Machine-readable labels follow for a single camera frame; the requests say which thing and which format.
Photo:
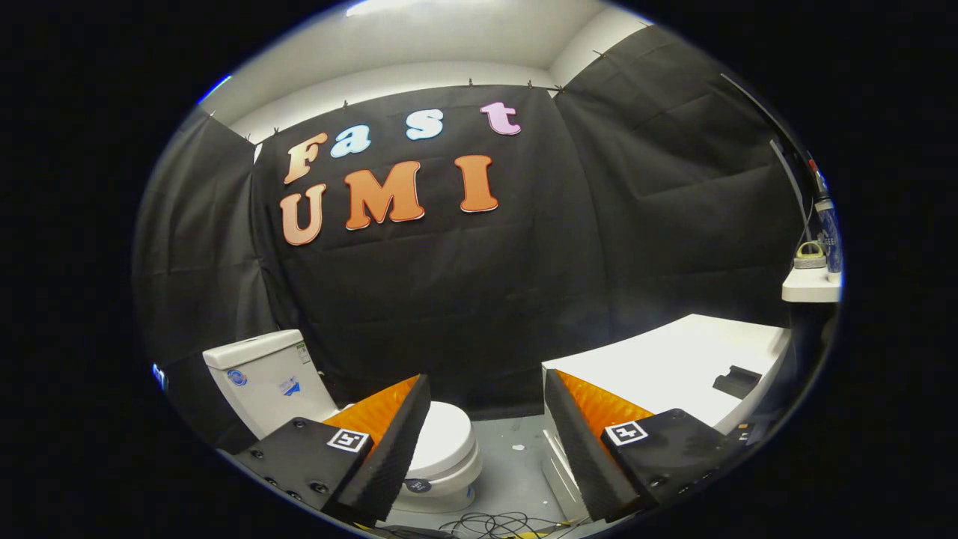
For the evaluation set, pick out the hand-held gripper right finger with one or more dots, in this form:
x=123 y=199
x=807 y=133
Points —
x=580 y=457

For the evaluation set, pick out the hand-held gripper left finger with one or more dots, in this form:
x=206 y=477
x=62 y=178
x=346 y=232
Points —
x=397 y=457

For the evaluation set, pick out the white cabinet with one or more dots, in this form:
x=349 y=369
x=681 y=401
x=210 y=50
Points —
x=673 y=363

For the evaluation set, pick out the small black flat object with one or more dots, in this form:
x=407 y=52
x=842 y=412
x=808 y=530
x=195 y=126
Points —
x=737 y=382

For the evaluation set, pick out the black backdrop cloth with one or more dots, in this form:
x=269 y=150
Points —
x=486 y=284

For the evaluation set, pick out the grey yellow small object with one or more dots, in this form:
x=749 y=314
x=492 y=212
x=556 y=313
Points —
x=810 y=258

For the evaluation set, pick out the blue spray bottle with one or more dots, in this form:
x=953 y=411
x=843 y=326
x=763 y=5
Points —
x=831 y=236

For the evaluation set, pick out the black curved rod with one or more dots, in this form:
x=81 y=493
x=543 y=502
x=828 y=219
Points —
x=788 y=178

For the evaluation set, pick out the white wall shelf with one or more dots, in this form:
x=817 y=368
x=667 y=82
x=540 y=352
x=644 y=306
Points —
x=808 y=287

